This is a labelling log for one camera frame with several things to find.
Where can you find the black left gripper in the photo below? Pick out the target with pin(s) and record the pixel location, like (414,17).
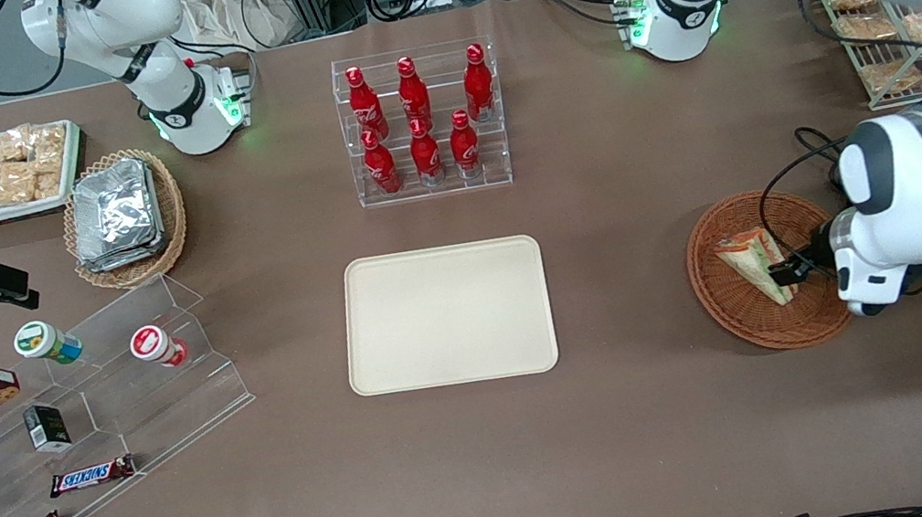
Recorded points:
(815,251)

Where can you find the triangular sandwich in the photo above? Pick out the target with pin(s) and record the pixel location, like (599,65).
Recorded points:
(743,260)

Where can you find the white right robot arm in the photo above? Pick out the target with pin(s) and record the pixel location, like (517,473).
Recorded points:
(108,18)

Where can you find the round brown wicker basket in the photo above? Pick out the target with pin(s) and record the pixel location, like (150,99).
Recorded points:
(748,315)

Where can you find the oval light wicker basket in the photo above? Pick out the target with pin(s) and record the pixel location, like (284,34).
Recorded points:
(172,216)

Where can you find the cream plastic tray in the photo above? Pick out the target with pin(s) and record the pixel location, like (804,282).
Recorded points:
(446,316)

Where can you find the white rectangular snack bin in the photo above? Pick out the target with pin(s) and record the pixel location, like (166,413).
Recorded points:
(1,215)

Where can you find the green lid snack cup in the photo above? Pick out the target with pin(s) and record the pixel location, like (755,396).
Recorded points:
(44,342)

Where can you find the clear bag of crackers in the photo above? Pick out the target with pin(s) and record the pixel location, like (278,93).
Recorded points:
(50,146)
(49,185)
(5,184)
(10,145)

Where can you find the stack of foil containers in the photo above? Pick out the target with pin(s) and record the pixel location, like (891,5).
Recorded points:
(117,216)

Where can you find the small black carton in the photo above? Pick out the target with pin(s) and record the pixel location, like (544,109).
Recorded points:
(47,428)

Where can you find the red lid snack cup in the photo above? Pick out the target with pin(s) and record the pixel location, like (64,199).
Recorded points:
(156,346)

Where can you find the clear acrylic stepped shelf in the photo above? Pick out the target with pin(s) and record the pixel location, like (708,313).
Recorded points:
(162,417)

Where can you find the red cola bottle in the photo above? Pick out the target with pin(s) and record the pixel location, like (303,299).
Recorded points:
(366,107)
(426,158)
(478,87)
(382,169)
(414,97)
(465,150)

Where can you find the clear acrylic bottle rack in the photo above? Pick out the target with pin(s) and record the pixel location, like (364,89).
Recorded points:
(450,188)

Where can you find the white cloth bag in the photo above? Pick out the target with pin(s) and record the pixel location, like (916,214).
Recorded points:
(237,12)

